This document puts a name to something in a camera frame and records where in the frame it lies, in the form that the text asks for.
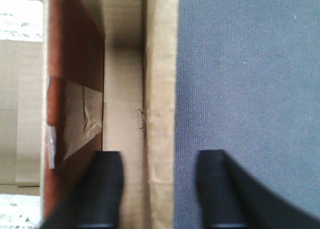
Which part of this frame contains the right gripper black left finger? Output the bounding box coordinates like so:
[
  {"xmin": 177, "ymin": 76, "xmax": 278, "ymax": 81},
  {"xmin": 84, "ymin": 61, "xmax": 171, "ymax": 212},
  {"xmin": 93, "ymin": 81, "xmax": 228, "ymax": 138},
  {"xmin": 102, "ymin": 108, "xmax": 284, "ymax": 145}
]
[{"xmin": 41, "ymin": 151, "xmax": 124, "ymax": 229}]

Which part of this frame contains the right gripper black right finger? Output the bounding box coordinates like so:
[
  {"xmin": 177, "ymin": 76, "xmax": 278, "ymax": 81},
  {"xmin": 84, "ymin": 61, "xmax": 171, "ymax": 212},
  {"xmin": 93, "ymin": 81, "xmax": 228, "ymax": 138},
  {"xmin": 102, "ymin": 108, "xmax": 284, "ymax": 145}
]
[{"xmin": 196, "ymin": 150, "xmax": 320, "ymax": 229}]

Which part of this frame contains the orange carton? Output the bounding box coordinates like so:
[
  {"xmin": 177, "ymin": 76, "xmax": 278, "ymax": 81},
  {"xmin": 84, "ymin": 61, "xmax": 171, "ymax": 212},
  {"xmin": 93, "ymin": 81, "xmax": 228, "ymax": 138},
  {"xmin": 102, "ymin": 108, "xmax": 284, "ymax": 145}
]
[{"xmin": 40, "ymin": 0, "xmax": 105, "ymax": 219}]

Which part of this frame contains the large brown cardboard box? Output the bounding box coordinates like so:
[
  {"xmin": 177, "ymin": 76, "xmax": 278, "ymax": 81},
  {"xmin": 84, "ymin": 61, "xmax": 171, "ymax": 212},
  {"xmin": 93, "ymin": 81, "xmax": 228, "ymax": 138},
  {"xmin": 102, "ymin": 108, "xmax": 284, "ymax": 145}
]
[{"xmin": 0, "ymin": 0, "xmax": 180, "ymax": 229}]

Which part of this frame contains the dark blue fabric mat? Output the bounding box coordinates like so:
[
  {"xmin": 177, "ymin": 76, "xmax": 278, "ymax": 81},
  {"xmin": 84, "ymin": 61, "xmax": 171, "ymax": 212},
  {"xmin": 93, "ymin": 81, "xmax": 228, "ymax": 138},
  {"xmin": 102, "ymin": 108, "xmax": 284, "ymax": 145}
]
[{"xmin": 174, "ymin": 0, "xmax": 320, "ymax": 229}]

